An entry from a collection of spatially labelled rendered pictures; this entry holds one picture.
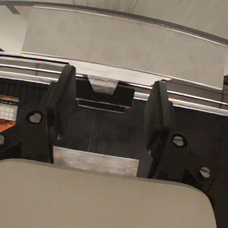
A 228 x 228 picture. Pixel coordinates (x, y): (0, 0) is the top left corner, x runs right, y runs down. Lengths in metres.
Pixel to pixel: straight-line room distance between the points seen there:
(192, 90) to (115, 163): 0.32
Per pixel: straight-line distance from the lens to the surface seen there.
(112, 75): 0.18
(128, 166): 0.18
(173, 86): 0.43
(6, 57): 0.21
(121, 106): 0.36
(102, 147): 0.68
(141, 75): 0.16
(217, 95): 0.49
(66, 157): 0.18
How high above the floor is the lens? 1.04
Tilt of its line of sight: level
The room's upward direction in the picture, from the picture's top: 171 degrees counter-clockwise
